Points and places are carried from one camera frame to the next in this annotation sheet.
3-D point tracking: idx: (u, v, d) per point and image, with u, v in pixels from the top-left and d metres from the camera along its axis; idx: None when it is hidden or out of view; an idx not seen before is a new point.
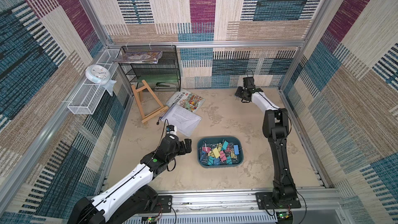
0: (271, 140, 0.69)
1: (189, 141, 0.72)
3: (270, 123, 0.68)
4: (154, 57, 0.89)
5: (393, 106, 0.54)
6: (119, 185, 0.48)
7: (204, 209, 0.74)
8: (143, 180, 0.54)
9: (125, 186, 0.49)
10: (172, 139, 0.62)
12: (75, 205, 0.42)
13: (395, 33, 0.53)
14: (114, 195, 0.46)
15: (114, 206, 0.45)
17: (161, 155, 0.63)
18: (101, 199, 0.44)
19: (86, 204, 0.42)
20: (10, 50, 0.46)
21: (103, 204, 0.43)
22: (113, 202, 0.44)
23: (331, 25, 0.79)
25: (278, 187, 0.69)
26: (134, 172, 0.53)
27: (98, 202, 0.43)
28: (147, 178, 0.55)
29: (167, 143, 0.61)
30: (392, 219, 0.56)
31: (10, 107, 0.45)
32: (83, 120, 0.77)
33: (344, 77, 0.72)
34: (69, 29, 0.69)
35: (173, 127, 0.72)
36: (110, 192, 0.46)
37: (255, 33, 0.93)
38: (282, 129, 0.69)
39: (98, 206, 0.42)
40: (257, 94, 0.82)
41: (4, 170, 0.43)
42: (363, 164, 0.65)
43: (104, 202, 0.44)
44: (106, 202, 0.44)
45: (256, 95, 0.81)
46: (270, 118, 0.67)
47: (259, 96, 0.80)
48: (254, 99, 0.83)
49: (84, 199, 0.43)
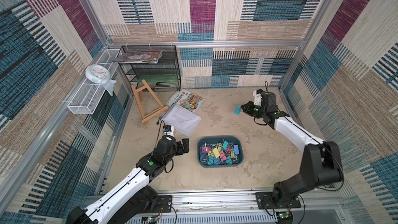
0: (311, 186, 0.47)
1: (186, 140, 0.73)
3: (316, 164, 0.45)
4: (154, 56, 0.90)
5: (393, 106, 0.54)
6: (113, 192, 0.48)
7: (204, 209, 0.74)
8: (139, 184, 0.53)
9: (120, 193, 0.48)
10: (168, 141, 0.60)
12: (69, 214, 0.41)
13: (395, 33, 0.53)
14: (108, 204, 0.45)
15: (108, 214, 0.44)
17: (158, 157, 0.61)
18: (94, 208, 0.43)
19: (80, 213, 0.42)
20: (10, 50, 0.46)
21: (96, 213, 0.42)
22: (107, 211, 0.44)
23: (331, 25, 0.79)
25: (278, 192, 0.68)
26: (129, 177, 0.52)
27: (91, 212, 0.42)
28: (144, 182, 0.54)
29: (162, 145, 0.59)
30: (392, 219, 0.56)
31: (9, 107, 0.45)
32: (83, 120, 0.77)
33: (344, 77, 0.72)
34: (69, 29, 0.69)
35: (170, 127, 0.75)
36: (103, 199, 0.46)
37: (255, 32, 0.93)
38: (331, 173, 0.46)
39: (91, 216, 0.42)
40: (284, 120, 0.61)
41: (4, 170, 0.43)
42: (364, 163, 0.65)
43: (98, 211, 0.43)
44: (100, 212, 0.43)
45: (283, 123, 0.60)
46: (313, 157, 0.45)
47: (292, 125, 0.57)
48: (281, 127, 0.61)
49: (76, 209, 0.42)
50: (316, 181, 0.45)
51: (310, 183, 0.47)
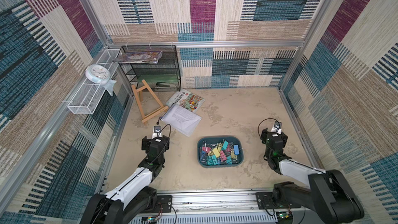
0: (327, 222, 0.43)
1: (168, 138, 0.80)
3: (327, 194, 0.43)
4: (154, 56, 0.90)
5: (393, 106, 0.54)
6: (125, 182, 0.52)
7: (204, 209, 0.74)
8: (145, 178, 0.58)
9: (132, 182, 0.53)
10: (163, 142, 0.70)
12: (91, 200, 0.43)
13: (395, 33, 0.53)
14: (124, 189, 0.49)
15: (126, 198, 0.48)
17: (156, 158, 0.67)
18: (113, 193, 0.47)
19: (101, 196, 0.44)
20: (10, 50, 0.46)
21: (117, 195, 0.46)
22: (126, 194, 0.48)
23: (331, 25, 0.79)
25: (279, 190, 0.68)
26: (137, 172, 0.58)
27: (112, 195, 0.46)
28: (148, 177, 0.60)
29: (155, 148, 0.65)
30: (392, 219, 0.56)
31: (9, 107, 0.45)
32: (83, 120, 0.77)
33: (344, 77, 0.72)
34: (69, 29, 0.69)
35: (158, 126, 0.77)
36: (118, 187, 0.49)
37: (255, 33, 0.93)
38: (348, 205, 0.42)
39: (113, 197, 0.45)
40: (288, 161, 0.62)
41: (4, 171, 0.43)
42: (364, 163, 0.65)
43: (117, 194, 0.47)
44: (121, 193, 0.47)
45: (287, 163, 0.61)
46: (321, 185, 0.44)
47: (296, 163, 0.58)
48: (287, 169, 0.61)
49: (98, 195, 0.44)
50: (332, 212, 0.41)
51: (326, 219, 0.43)
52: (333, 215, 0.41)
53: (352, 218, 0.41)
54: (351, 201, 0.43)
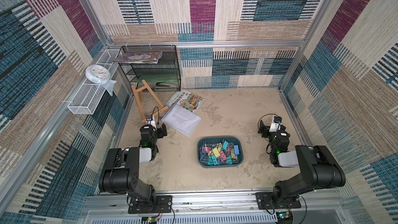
0: (311, 186, 0.48)
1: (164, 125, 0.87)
3: (310, 160, 0.48)
4: (154, 57, 0.89)
5: (393, 106, 0.54)
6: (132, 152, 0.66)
7: (204, 209, 0.74)
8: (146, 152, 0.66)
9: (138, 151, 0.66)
10: (150, 127, 0.75)
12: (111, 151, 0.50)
13: (395, 33, 0.53)
14: None
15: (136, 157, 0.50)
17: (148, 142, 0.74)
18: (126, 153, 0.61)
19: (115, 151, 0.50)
20: (10, 50, 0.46)
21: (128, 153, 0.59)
22: None
23: (331, 25, 0.79)
25: (280, 189, 0.68)
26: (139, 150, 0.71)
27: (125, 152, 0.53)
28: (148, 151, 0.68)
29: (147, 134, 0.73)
30: (392, 219, 0.56)
31: (9, 107, 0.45)
32: (83, 120, 0.77)
33: (344, 77, 0.72)
34: (69, 29, 0.69)
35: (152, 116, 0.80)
36: None
37: (255, 33, 0.93)
38: (328, 169, 0.46)
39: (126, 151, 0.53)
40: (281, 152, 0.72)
41: (4, 171, 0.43)
42: (364, 164, 0.65)
43: None
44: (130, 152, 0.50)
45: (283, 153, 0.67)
46: (304, 152, 0.50)
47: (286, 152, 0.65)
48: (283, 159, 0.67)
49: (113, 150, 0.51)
50: (313, 173, 0.46)
51: (309, 182, 0.47)
52: (314, 177, 0.45)
53: (333, 181, 0.45)
54: (332, 167, 0.47)
